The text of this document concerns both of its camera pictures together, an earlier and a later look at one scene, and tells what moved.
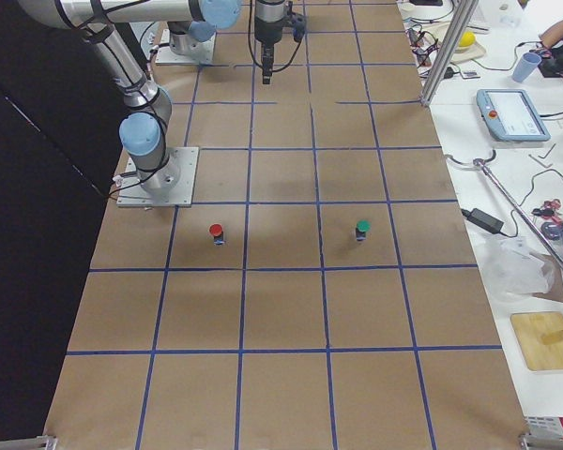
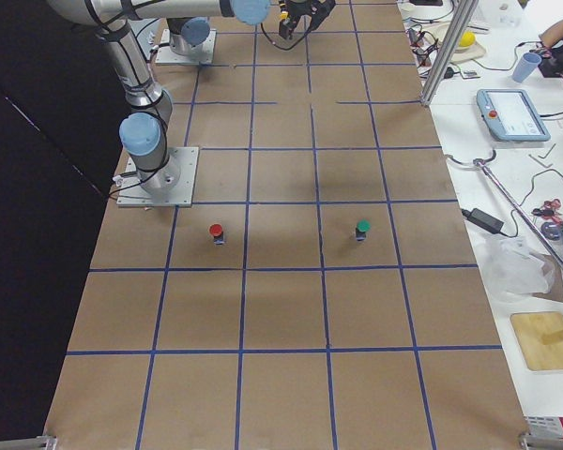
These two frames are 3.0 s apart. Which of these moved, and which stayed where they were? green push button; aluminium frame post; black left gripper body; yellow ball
Moved: black left gripper body
Stayed: yellow ball; aluminium frame post; green push button
